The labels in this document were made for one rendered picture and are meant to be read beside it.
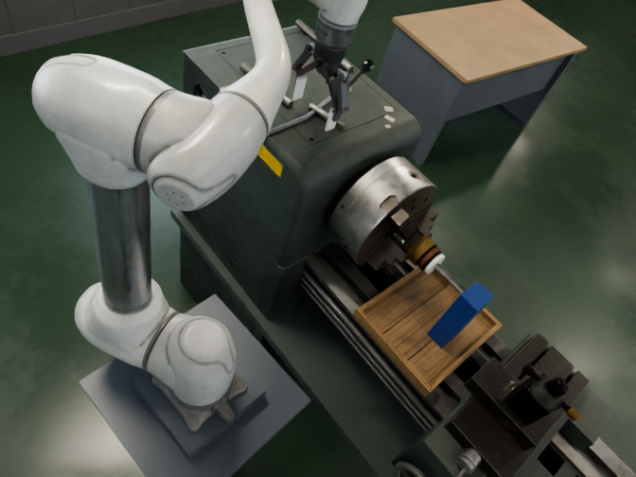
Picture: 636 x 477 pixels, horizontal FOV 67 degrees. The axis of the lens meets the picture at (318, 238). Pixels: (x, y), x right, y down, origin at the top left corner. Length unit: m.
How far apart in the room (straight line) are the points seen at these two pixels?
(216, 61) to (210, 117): 0.80
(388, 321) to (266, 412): 0.43
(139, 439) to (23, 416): 0.95
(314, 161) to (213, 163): 0.60
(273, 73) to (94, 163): 0.31
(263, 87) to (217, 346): 0.58
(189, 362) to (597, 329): 2.56
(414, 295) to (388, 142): 0.48
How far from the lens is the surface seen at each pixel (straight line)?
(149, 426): 1.38
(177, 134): 0.68
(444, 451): 1.32
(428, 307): 1.53
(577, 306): 3.24
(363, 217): 1.27
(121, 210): 0.87
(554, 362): 1.54
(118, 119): 0.71
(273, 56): 0.86
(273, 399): 1.41
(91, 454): 2.16
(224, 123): 0.70
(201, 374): 1.12
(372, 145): 1.36
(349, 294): 1.48
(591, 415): 1.60
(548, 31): 4.05
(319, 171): 1.23
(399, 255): 1.39
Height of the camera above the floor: 2.07
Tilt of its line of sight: 50 degrees down
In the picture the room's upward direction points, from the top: 20 degrees clockwise
